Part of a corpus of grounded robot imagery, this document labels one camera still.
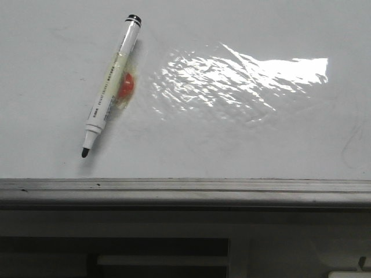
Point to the white plastic marker tray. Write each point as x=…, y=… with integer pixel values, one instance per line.
x=362, y=270

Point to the white black whiteboard marker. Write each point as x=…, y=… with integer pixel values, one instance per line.
x=112, y=81

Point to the red magnet taped to marker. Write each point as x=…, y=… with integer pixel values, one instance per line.
x=126, y=87

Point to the white whiteboard with aluminium frame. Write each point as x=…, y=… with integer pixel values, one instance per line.
x=235, y=103

